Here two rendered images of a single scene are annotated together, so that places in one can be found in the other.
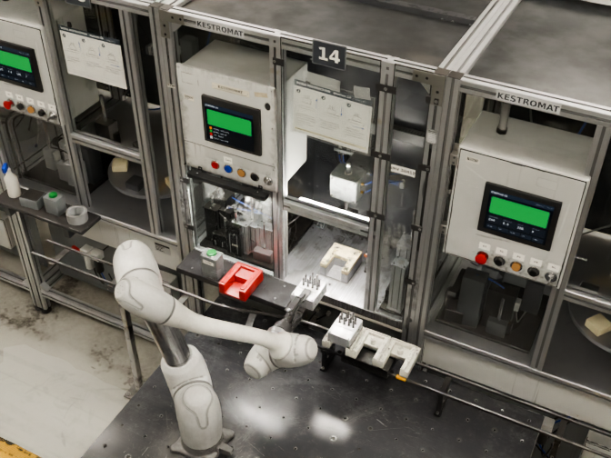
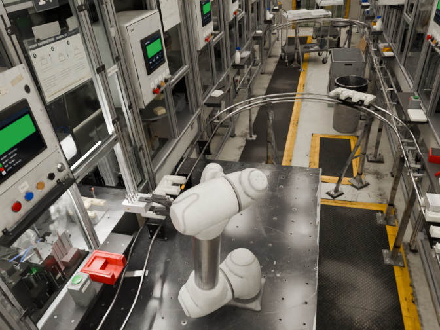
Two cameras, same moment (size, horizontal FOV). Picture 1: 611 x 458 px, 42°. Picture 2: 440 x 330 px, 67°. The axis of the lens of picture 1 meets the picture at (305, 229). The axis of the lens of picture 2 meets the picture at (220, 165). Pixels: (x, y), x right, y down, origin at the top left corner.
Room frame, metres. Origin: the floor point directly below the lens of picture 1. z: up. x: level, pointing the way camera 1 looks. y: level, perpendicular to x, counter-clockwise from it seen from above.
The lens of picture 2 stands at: (2.04, 1.37, 2.13)
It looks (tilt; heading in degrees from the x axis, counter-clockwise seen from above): 34 degrees down; 262
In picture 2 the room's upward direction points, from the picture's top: 6 degrees counter-clockwise
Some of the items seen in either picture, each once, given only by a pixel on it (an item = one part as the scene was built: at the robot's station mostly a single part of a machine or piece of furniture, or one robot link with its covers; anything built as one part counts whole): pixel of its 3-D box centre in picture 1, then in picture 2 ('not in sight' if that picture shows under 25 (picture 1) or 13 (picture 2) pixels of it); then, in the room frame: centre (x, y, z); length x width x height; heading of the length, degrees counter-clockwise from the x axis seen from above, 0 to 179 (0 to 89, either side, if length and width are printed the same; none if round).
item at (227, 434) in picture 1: (206, 439); (245, 285); (1.83, 0.37, 0.71); 0.22 x 0.18 x 0.06; 63
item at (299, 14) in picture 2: not in sight; (305, 35); (-0.71, -4.79, 0.48); 0.88 x 0.56 x 0.96; 171
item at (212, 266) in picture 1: (213, 262); (80, 288); (2.54, 0.39, 0.97); 0.08 x 0.08 x 0.12; 63
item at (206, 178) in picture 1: (227, 182); (39, 206); (2.57, 0.31, 1.37); 0.36 x 0.04 x 0.04; 63
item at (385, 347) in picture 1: (370, 351); (165, 198); (2.16, -0.26, 0.84); 0.36 x 0.14 x 0.10; 63
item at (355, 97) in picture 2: not in sight; (351, 98); (0.42, -1.18, 0.84); 0.37 x 0.14 x 0.10; 121
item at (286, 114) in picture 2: not in sight; (288, 77); (-0.10, -4.04, 0.01); 5.85 x 0.59 x 0.01; 63
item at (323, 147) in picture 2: not in sight; (334, 156); (0.32, -1.50, 0.01); 1.00 x 0.55 x 0.01; 63
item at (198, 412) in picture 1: (198, 412); (241, 271); (1.85, 0.39, 0.85); 0.18 x 0.16 x 0.22; 19
